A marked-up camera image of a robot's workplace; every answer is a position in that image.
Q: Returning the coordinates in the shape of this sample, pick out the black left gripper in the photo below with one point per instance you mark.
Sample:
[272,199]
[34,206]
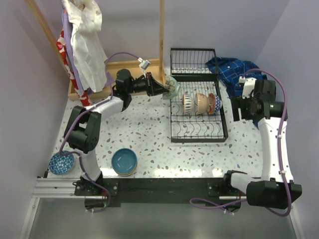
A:
[149,83]

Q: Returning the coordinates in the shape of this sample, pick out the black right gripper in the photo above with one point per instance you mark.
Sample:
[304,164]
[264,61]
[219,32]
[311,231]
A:
[237,102]

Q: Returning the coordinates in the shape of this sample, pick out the light green bowl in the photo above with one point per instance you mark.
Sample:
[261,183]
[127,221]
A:
[173,88]

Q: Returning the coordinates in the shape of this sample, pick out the red blue patterned bowl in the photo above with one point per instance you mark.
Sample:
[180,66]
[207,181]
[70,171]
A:
[215,103]

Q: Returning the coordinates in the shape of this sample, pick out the cream beige bowl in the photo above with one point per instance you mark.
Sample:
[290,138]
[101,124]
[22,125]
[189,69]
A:
[201,103]

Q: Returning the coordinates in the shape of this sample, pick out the white black striped bowl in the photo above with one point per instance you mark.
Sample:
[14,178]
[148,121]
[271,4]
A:
[187,103]

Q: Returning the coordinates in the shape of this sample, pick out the black wire dish rack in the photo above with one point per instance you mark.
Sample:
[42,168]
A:
[196,70]

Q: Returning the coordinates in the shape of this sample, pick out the teal blue bowl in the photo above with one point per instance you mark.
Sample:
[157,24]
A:
[124,160]

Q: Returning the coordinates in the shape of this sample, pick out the yellow rimmed bowl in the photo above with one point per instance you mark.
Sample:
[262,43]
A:
[126,174]

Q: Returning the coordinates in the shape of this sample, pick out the blue triangle patterned bowl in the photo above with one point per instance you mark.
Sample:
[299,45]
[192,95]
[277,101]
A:
[61,164]

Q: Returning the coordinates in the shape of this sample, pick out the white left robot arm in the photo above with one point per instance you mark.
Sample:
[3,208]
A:
[83,128]

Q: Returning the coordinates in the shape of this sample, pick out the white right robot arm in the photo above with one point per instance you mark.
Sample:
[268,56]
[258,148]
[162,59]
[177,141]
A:
[275,189]

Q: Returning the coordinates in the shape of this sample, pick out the blue plaid shirt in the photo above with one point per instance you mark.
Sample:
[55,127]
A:
[229,71]

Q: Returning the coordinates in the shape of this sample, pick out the lavender hanging garment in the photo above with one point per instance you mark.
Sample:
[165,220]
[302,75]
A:
[68,29]

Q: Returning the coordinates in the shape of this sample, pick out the red white floral garment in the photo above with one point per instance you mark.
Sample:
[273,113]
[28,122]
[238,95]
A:
[73,93]

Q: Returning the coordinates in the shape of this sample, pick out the white hanging shirt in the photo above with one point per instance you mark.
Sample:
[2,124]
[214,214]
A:
[88,54]

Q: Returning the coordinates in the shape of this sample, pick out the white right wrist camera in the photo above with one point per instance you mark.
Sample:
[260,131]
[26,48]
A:
[248,86]

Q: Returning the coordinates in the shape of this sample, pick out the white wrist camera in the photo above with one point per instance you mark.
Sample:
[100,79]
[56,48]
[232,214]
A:
[248,86]
[143,64]

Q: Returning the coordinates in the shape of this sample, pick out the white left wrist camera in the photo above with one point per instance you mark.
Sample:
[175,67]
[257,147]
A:
[143,64]

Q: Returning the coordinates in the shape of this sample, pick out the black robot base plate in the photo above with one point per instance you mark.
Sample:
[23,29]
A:
[116,191]

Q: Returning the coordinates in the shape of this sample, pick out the aluminium rail frame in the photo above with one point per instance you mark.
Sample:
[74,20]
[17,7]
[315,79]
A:
[50,188]

